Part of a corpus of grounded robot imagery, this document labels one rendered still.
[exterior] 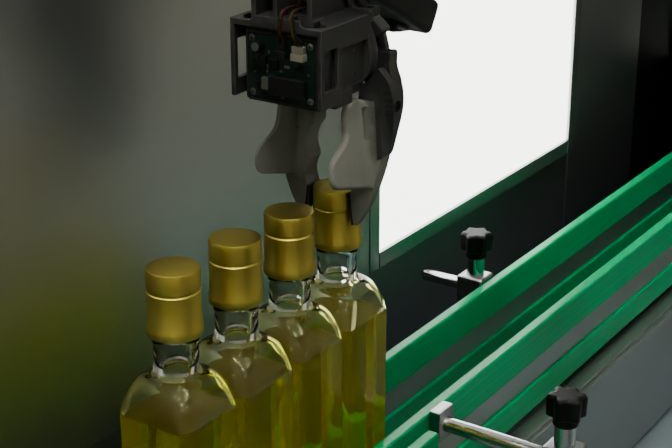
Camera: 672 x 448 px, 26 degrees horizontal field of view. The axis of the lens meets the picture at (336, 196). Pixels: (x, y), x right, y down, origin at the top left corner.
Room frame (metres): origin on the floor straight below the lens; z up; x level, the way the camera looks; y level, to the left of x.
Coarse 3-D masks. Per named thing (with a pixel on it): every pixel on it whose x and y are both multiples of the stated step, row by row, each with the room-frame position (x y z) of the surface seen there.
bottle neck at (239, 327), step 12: (216, 312) 0.85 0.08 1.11; (228, 312) 0.84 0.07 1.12; (240, 312) 0.84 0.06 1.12; (252, 312) 0.85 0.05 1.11; (216, 324) 0.85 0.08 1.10; (228, 324) 0.84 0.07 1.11; (240, 324) 0.84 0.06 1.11; (252, 324) 0.85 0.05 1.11; (216, 336) 0.85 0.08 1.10; (228, 336) 0.84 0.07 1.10; (240, 336) 0.84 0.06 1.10; (252, 336) 0.85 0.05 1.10
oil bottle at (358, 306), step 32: (320, 288) 0.94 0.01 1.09; (352, 288) 0.94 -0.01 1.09; (352, 320) 0.92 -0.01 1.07; (384, 320) 0.95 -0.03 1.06; (352, 352) 0.92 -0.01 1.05; (384, 352) 0.95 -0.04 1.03; (352, 384) 0.92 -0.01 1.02; (384, 384) 0.95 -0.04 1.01; (352, 416) 0.92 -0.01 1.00; (384, 416) 0.95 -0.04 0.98
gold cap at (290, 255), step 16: (272, 208) 0.91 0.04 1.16; (288, 208) 0.91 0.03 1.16; (304, 208) 0.91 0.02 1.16; (272, 224) 0.89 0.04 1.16; (288, 224) 0.89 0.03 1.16; (304, 224) 0.89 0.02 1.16; (272, 240) 0.89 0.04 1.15; (288, 240) 0.89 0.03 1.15; (304, 240) 0.89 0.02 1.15; (272, 256) 0.89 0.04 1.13; (288, 256) 0.89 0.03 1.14; (304, 256) 0.89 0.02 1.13; (272, 272) 0.89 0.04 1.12; (288, 272) 0.89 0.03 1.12; (304, 272) 0.89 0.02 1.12
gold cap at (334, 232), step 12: (324, 180) 0.96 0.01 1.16; (324, 192) 0.94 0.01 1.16; (336, 192) 0.94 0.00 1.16; (348, 192) 0.94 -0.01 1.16; (324, 204) 0.94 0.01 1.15; (336, 204) 0.94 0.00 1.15; (348, 204) 0.94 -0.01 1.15; (324, 216) 0.94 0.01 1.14; (336, 216) 0.94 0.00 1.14; (348, 216) 0.94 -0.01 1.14; (324, 228) 0.94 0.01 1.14; (336, 228) 0.93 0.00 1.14; (348, 228) 0.94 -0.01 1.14; (360, 228) 0.95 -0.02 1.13; (324, 240) 0.94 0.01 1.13; (336, 240) 0.94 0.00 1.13; (348, 240) 0.94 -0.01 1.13; (360, 240) 0.95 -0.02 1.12; (336, 252) 0.93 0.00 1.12
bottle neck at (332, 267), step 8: (320, 256) 0.94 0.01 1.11; (328, 256) 0.94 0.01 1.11; (336, 256) 0.94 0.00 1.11; (344, 256) 0.94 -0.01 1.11; (352, 256) 0.94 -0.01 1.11; (320, 264) 0.94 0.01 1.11; (328, 264) 0.94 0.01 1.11; (336, 264) 0.94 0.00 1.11; (344, 264) 0.94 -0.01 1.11; (352, 264) 0.94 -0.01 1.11; (320, 272) 0.94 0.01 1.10; (328, 272) 0.94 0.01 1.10; (336, 272) 0.94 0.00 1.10; (344, 272) 0.94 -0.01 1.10; (352, 272) 0.94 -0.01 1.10; (328, 280) 0.94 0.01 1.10; (336, 280) 0.94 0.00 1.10; (344, 280) 0.94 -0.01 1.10
